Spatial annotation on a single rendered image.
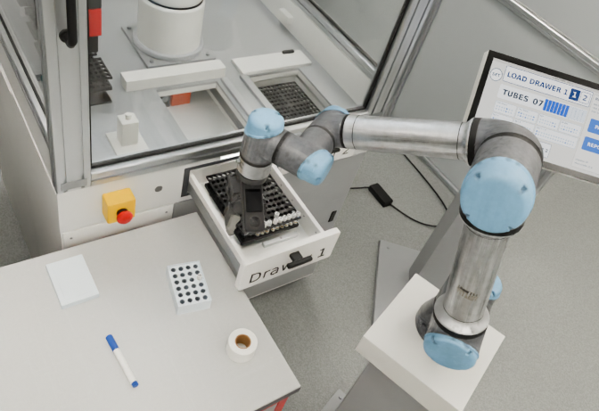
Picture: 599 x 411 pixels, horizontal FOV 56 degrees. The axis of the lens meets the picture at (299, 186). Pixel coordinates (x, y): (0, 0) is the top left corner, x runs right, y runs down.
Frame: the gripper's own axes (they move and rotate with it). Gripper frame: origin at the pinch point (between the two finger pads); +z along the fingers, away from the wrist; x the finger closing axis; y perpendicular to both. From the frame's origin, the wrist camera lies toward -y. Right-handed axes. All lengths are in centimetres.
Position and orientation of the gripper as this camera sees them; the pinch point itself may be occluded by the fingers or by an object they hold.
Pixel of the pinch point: (239, 234)
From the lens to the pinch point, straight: 138.7
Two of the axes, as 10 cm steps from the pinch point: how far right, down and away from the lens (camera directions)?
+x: -9.3, 0.5, -3.7
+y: -2.9, -7.3, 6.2
